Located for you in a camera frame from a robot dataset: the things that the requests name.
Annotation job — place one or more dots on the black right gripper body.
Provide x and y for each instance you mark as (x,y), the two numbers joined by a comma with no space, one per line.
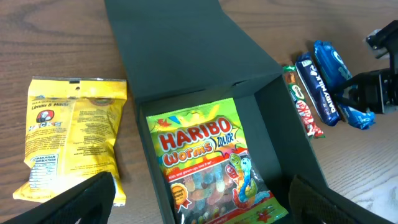
(378,91)

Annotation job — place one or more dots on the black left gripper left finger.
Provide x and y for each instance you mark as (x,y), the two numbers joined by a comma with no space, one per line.
(88,202)

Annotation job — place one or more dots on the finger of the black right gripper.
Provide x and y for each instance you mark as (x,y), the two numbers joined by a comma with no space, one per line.
(351,103)
(354,81)

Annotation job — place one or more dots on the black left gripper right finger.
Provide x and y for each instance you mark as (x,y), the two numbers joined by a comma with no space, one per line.
(310,203)

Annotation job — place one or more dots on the blue Oreo cookie pack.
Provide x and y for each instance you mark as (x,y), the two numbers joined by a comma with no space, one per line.
(335,72)

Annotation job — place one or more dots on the yellow Hacks candy bag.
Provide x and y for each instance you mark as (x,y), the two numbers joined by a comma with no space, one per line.
(70,132)

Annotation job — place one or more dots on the Haribo worms candy bag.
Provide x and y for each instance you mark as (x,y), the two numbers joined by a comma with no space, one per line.
(203,156)

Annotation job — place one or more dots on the Dairy Milk chocolate bar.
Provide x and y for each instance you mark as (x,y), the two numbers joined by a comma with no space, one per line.
(316,89)

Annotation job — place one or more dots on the KitKat Milo bar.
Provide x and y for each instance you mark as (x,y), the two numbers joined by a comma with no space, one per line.
(296,93)

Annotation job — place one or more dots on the black open gift box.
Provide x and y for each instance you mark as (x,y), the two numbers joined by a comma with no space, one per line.
(178,54)

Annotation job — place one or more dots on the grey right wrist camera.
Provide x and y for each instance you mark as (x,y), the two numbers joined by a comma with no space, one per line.
(377,40)

